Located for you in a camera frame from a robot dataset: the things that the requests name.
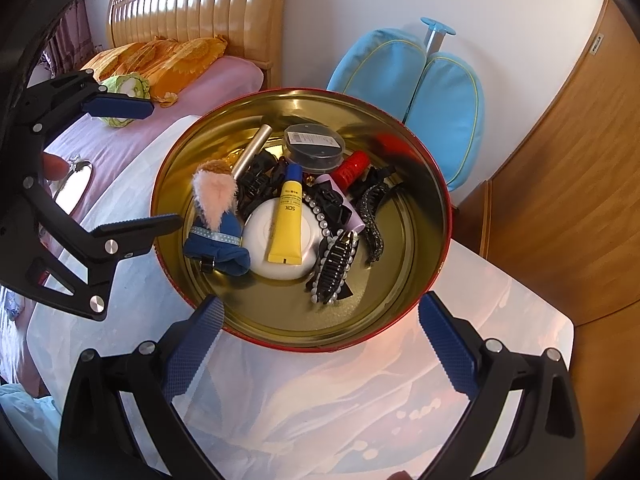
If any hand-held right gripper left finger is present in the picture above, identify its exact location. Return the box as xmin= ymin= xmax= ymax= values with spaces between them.
xmin=58 ymin=294 xmax=227 ymax=480

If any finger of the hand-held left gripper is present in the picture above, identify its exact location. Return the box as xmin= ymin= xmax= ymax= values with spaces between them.
xmin=0 ymin=170 xmax=184 ymax=322
xmin=10 ymin=71 xmax=155 ymax=136

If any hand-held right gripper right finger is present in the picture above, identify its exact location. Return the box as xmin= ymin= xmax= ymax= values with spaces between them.
xmin=418 ymin=291 xmax=587 ymax=480

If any blue plush gnome hair clip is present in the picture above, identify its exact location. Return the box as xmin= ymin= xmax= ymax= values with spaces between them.
xmin=183 ymin=159 xmax=252 ymax=277

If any red round tin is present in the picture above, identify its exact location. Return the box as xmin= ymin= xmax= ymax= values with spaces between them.
xmin=149 ymin=87 xmax=454 ymax=356

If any white round compact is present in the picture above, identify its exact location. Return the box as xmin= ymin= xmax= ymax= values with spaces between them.
xmin=241 ymin=196 xmax=327 ymax=282

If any black pearl claw clip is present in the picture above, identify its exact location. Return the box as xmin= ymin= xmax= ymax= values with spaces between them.
xmin=304 ymin=229 xmax=360 ymax=307

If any silver cosmetic tube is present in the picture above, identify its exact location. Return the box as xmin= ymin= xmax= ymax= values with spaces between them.
xmin=234 ymin=124 xmax=274 ymax=177

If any purple lipstick tube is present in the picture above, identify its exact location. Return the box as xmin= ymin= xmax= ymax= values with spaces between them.
xmin=316 ymin=174 xmax=367 ymax=235

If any yellow tube with blue cap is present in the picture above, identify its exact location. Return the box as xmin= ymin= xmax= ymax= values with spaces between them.
xmin=266 ymin=163 xmax=305 ymax=266

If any black glitter hair clip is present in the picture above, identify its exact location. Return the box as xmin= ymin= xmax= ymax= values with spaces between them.
xmin=347 ymin=164 xmax=403 ymax=265

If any black pearl bow hair clip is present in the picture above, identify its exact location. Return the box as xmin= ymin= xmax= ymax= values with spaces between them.
xmin=299 ymin=174 xmax=362 ymax=242

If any clear round plastic case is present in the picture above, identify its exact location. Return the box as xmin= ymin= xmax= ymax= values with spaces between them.
xmin=283 ymin=123 xmax=347 ymax=172

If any small red bottle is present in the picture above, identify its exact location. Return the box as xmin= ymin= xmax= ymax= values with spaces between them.
xmin=331 ymin=151 xmax=372 ymax=190

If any person's left hand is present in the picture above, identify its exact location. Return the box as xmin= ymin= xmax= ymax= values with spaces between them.
xmin=41 ymin=153 xmax=70 ymax=182

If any cabbage plush toy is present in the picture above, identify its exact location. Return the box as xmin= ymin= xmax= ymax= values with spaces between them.
xmin=96 ymin=73 xmax=152 ymax=129

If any orange sunflower pillow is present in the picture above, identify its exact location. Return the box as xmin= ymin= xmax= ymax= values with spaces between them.
xmin=145 ymin=35 xmax=229 ymax=107
xmin=79 ymin=40 xmax=166 ymax=86

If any pink curtain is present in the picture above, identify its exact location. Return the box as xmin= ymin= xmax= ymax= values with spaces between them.
xmin=37 ymin=0 xmax=93 ymax=68

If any silver hand mirror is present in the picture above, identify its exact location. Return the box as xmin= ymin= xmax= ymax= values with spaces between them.
xmin=51 ymin=159 xmax=94 ymax=212

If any person's white clothing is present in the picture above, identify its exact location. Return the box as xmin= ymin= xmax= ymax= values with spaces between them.
xmin=0 ymin=382 xmax=63 ymax=466

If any wooden wardrobe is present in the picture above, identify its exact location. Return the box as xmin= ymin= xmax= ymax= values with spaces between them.
xmin=452 ymin=0 xmax=640 ymax=328

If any light blue chair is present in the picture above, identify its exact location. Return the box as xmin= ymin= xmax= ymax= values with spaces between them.
xmin=326 ymin=16 xmax=487 ymax=194

